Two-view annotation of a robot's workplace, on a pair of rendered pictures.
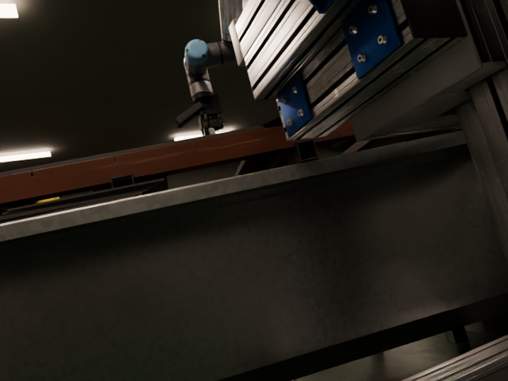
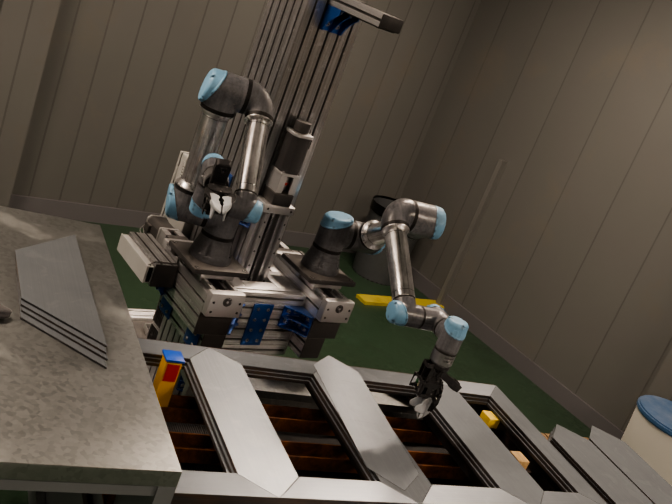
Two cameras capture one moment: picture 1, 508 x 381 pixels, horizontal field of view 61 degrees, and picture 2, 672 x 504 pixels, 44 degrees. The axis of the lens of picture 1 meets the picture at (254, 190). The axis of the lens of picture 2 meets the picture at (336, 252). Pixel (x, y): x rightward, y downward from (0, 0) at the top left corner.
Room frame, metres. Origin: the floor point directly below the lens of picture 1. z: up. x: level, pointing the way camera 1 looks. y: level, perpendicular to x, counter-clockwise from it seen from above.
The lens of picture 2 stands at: (3.63, -1.07, 2.11)
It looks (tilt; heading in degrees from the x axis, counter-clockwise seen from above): 18 degrees down; 162
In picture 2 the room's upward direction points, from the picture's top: 22 degrees clockwise
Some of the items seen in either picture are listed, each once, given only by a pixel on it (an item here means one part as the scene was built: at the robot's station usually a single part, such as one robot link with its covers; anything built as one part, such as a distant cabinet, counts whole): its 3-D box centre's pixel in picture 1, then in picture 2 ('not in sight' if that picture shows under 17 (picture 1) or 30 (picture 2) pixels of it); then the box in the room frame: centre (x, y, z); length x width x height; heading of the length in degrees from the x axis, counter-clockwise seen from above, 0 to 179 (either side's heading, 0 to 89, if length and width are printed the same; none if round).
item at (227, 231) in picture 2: not in sight; (222, 213); (0.87, -0.63, 1.20); 0.13 x 0.12 x 0.14; 93
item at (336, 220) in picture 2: not in sight; (335, 230); (0.67, -0.16, 1.20); 0.13 x 0.12 x 0.14; 100
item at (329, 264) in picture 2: not in sight; (323, 256); (0.67, -0.17, 1.09); 0.15 x 0.15 x 0.10
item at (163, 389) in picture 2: not in sight; (163, 385); (1.36, -0.71, 0.78); 0.05 x 0.05 x 0.19; 12
